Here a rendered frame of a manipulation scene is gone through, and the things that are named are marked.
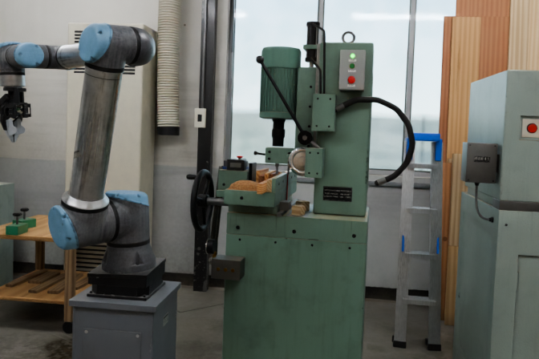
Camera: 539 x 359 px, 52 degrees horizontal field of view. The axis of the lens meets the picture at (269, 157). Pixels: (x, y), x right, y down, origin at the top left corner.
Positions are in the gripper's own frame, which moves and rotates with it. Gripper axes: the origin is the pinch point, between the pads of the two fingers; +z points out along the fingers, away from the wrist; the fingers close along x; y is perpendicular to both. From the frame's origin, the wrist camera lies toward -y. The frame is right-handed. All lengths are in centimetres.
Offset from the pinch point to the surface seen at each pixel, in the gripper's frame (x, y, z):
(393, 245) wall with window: 218, 96, 83
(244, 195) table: 44, 79, 23
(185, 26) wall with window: 177, -41, -67
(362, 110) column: 73, 119, -10
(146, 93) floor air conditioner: 147, -53, -21
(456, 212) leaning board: 202, 139, 54
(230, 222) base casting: 46, 71, 36
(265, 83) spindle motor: 67, 77, -22
